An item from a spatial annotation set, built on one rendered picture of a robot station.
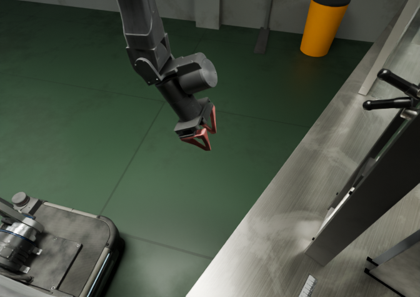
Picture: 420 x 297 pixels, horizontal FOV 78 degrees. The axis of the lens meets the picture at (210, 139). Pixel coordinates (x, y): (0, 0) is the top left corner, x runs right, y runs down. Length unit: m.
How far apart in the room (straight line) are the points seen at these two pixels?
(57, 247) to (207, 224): 0.80
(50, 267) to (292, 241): 1.14
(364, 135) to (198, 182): 1.14
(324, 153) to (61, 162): 1.82
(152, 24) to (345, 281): 0.66
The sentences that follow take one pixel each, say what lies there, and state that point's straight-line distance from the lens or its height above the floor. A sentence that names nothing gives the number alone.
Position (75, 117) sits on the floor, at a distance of 2.50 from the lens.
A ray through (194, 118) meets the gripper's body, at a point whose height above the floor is 1.13.
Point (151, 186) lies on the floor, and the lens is 1.84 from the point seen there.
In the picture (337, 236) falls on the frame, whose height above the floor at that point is 1.05.
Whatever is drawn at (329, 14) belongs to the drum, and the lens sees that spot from 2.99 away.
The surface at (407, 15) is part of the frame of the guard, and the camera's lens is 1.04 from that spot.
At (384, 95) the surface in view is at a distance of 1.18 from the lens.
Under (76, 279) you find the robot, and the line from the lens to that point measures 1.47.
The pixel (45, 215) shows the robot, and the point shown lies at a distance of 1.68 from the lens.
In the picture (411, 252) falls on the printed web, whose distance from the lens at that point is 0.63.
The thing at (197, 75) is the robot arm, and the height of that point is 1.25.
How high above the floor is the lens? 1.54
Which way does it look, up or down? 49 degrees down
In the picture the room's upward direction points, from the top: straight up
